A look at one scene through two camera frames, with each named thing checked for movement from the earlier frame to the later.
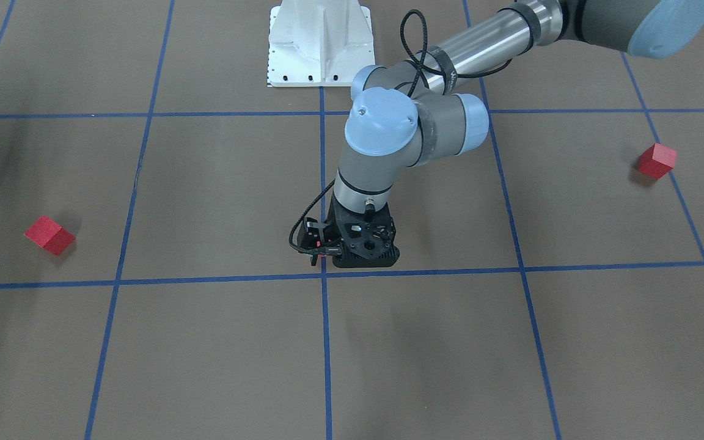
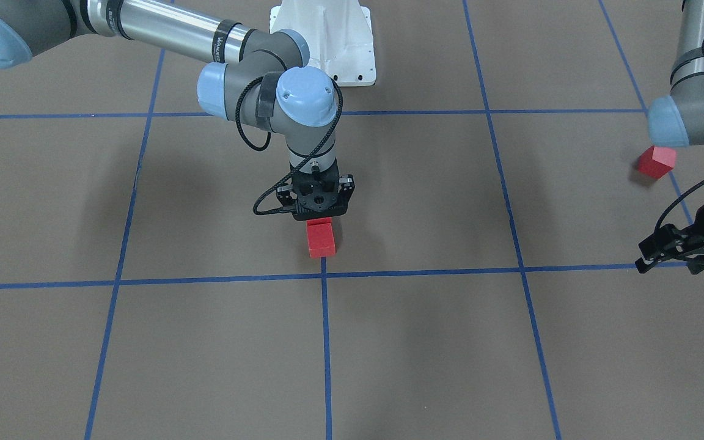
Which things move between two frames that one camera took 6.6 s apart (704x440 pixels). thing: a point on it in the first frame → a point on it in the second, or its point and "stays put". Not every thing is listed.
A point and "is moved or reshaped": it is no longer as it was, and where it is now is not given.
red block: [657, 161] stays put
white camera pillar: [318, 43] stays put
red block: [50, 234] is moved or reshaped
